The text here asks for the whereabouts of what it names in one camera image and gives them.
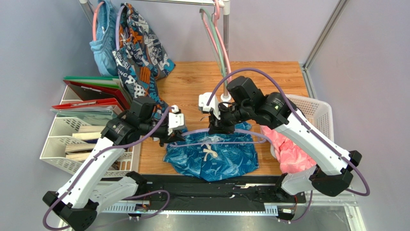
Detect light blue shorts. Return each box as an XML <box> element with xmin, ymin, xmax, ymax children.
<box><xmin>90</xmin><ymin>0</ymin><xmax>117</xmax><ymax>77</ymax></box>

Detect teal pressure file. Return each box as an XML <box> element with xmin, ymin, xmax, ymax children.
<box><xmin>51</xmin><ymin>109</ymin><xmax>117</xmax><ymax>126</ymax></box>

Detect green hanger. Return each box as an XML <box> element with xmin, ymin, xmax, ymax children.
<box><xmin>199</xmin><ymin>7</ymin><xmax>226</xmax><ymax>77</ymax></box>

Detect patterned navy orange shorts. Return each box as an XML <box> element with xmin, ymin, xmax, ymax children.
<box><xmin>112</xmin><ymin>3</ymin><xmax>175</xmax><ymax>114</ymax></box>

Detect white laundry basket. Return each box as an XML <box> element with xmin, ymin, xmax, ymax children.
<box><xmin>274</xmin><ymin>94</ymin><xmax>334</xmax><ymax>164</ymax></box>

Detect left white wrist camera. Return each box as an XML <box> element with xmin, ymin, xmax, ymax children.
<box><xmin>168</xmin><ymin>105</ymin><xmax>186</xmax><ymax>135</ymax></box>

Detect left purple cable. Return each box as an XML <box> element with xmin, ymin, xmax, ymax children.
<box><xmin>42</xmin><ymin>105</ymin><xmax>180</xmax><ymax>231</ymax></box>

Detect blue shark print shorts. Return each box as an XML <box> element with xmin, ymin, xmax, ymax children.
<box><xmin>163</xmin><ymin>121</ymin><xmax>260</xmax><ymax>182</ymax></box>

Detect pink hanger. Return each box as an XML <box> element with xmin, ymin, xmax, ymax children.
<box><xmin>211</xmin><ymin>0</ymin><xmax>231</xmax><ymax>76</ymax></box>
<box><xmin>92</xmin><ymin>0</ymin><xmax>105</xmax><ymax>41</ymax></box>

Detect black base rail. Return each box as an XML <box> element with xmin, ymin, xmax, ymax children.
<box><xmin>136</xmin><ymin>175</ymin><xmax>309</xmax><ymax>212</ymax></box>

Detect red clip file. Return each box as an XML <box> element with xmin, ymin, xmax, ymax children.
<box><xmin>52</xmin><ymin>98</ymin><xmax>124</xmax><ymax>111</ymax></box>

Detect dark red clip folder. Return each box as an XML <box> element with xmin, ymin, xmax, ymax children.
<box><xmin>64</xmin><ymin>80</ymin><xmax>130</xmax><ymax>109</ymax></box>

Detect metal clothes rack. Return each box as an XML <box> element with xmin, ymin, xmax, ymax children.
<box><xmin>77</xmin><ymin>0</ymin><xmax>231</xmax><ymax>102</ymax></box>

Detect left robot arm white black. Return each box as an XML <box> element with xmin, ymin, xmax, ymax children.
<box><xmin>42</xmin><ymin>97</ymin><xmax>186</xmax><ymax>231</ymax></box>

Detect pink hanger on right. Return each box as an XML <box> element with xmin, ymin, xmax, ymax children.
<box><xmin>211</xmin><ymin>0</ymin><xmax>231</xmax><ymax>76</ymax></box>

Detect purple hanger with patterned shorts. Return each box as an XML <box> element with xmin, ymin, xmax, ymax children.
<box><xmin>115</xmin><ymin>4</ymin><xmax>125</xmax><ymax>51</ymax></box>

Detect green folder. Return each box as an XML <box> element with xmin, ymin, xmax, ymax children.
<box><xmin>63</xmin><ymin>76</ymin><xmax>121</xmax><ymax>89</ymax></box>

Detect pink hanger on left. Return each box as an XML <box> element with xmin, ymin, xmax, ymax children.
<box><xmin>92</xmin><ymin>0</ymin><xmax>105</xmax><ymax>41</ymax></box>

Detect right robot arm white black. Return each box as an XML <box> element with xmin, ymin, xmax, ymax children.
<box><xmin>198</xmin><ymin>76</ymin><xmax>362</xmax><ymax>197</ymax></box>

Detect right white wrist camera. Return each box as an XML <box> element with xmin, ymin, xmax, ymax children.
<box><xmin>198</xmin><ymin>92</ymin><xmax>220</xmax><ymax>120</ymax></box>

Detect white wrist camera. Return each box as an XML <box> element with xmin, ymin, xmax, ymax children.
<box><xmin>198</xmin><ymin>92</ymin><xmax>220</xmax><ymax>120</ymax></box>
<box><xmin>168</xmin><ymin>105</ymin><xmax>186</xmax><ymax>135</ymax></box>

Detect books in organizer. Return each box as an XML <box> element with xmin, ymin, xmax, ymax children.
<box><xmin>64</xmin><ymin>125</ymin><xmax>104</xmax><ymax>162</ymax></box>

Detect aluminium frame post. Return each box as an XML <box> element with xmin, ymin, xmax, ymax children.
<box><xmin>299</xmin><ymin>0</ymin><xmax>349</xmax><ymax>99</ymax></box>

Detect pink shorts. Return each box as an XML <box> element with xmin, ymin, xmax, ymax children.
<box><xmin>260</xmin><ymin>126</ymin><xmax>317</xmax><ymax>173</ymax></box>

